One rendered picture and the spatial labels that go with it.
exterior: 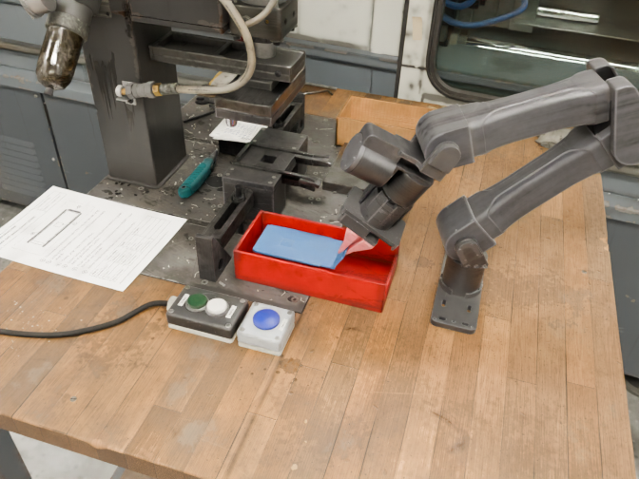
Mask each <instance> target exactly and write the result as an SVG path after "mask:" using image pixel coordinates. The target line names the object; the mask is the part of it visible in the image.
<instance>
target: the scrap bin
mask: <svg viewBox="0 0 639 479"><path fill-rule="evenodd" d="M268 224H269V225H271V224H273V225H277V226H281V227H286V228H290V229H295V230H300V231H303V232H308V233H312V234H317V235H322V236H325V237H330V238H332V239H334V240H344V237H345V233H346V229H347V228H344V227H340V226H336V225H331V224H326V223H322V222H317V221H312V220H305V219H300V218H295V217H290V216H286V215H282V214H277V213H273V212H268V211H263V210H261V211H260V212H259V214H258V215H257V217H256V218H255V219H254V220H253V222H252V223H251V225H250V226H249V228H248V229H247V231H246V232H245V234H244V235H243V237H242V239H241V240H240V242H239V243H238V245H237V246H236V248H235V249H234V251H233V254H234V267H235V278H238V279H242V280H246V281H250V282H254V283H258V284H262V285H266V286H270V287H274V288H278V289H282V290H286V291H290V292H294V293H298V294H303V295H307V296H310V297H317V298H322V299H326V300H330V301H334V302H337V303H341V304H346V305H350V306H354V307H358V308H361V309H366V310H370V311H374V312H378V313H382V311H383V308H384V304H385V301H386V298H387V296H388V293H389V290H390V286H391V283H392V280H393V277H394V274H395V271H396V268H397V259H398V252H399V246H398V247H397V248H396V249H395V250H394V251H392V250H391V246H389V245H388V244H387V243H385V242H384V241H382V240H381V239H379V240H378V244H377V245H376V246H375V247H374V248H372V249H369V250H362V251H357V252H352V253H350V254H347V255H345V256H344V258H343V259H342V261H341V262H340V263H339V264H338V265H337V266H336V268H335V269H330V268H326V267H321V266H320V267H317V266H313V265H309V264H304V263H300V262H296V261H292V260H288V259H280V258H276V257H271V256H267V255H264V254H259V253H255V251H253V247H254V246H255V244H256V243H257V241H258V239H259V238H260V236H261V234H262V232H263V231H264V229H265V228H266V226H267V225H268ZM399 245H400V243H399Z"/></svg>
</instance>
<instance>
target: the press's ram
mask: <svg viewBox="0 0 639 479"><path fill-rule="evenodd" d="M252 40H253V41H254V47H255V51H256V67H255V70H254V73H253V75H252V77H251V78H250V80H249V81H248V82H247V83H246V84H245V85H244V86H242V87H241V88H239V89H238V90H236V91H233V92H230V93H225V94H217V95H216V96H215V97H214V101H215V113H216V117H218V118H224V119H225V122H226V124H227V126H230V127H234V126H236V125H237V122H238V121H240V122H245V123H250V124H255V125H266V126H272V125H273V124H274V123H275V121H276V120H277V119H278V118H279V117H280V115H281V114H282V113H283V111H284V110H285V109H286V108H287V107H288V106H289V104H290V103H291V102H292V101H293V99H294V98H295V97H296V96H297V94H298V93H299V92H300V90H301V89H302V88H303V86H304V85H305V51H304V50H297V49H291V48H279V47H276V46H275V45H273V42H271V41H270V40H267V39H262V38H255V37H252ZM149 53H150V60H151V61H156V62H163V63H169V64H174V65H180V66H186V67H197V68H203V69H209V70H215V71H220V72H227V73H233V74H238V75H237V76H236V77H235V78H234V79H233V80H232V81H231V82H230V83H229V84H232V83H234V82H236V81H237V80H238V79H240V78H241V77H242V75H243V74H244V72H245V70H246V67H247V59H248V58H247V51H246V46H245V43H244V42H241V41H234V40H228V39H222V38H215V37H209V36H202V35H196V34H189V33H183V32H177V31H170V32H169V33H168V34H166V35H165V36H163V37H162V38H160V39H159V40H157V41H156V42H155V43H153V44H152V45H149Z"/></svg>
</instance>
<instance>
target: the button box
mask: <svg viewBox="0 0 639 479"><path fill-rule="evenodd" d="M194 294H203V295H205V296H206V298H207V303H208V302H209V301H210V300H211V299H214V298H221V299H223V300H224V301H225V302H226V307H227V308H226V310H225V311H224V312H222V313H220V314H211V313H209V312H208V311H207V304H206V305H205V306H204V307H203V308H201V309H192V308H190V307H189V306H188V304H187V300H188V298H189V297H190V296H192V295H194ZM153 306H166V309H167V312H166V319H167V322H168V327H169V328H173V329H176V330H180V331H184V332H188V333H191V334H194V335H201V336H205V337H209V338H212V339H216V340H219V341H223V342H227V343H232V342H233V341H234V339H235V337H236V335H237V331H238V329H239V328H240V326H241V324H242V322H243V320H244V318H245V316H246V314H247V313H248V312H247V311H248V301H247V300H246V299H243V298H239V297H232V296H228V295H224V294H220V293H216V292H212V291H208V290H205V289H201V288H197V287H193V286H189V285H185V287H184V288H183V289H182V291H181V292H180V294H179V295H178V296H177V297H174V296H172V297H171V298H170V299H169V300H153V301H149V302H147V303H145V304H143V305H141V306H139V307H138V308H136V309H134V310H132V311H130V312H129V313H127V314H125V315H124V316H121V317H119V318H116V319H114V320H111V321H109V322H105V323H102V324H98V325H94V326H90V327H86V328H82V329H77V330H71V331H63V332H26V331H16V330H9V329H2V328H0V335H12V336H21V337H35V338H55V337H67V336H74V335H82V334H86V333H91V332H95V331H99V330H103V329H105V328H109V327H112V326H115V325H117V324H120V323H122V322H124V321H126V320H128V319H130V318H131V317H133V316H135V315H137V314H139V313H140V312H142V311H143V310H145V309H147V308H150V307H153Z"/></svg>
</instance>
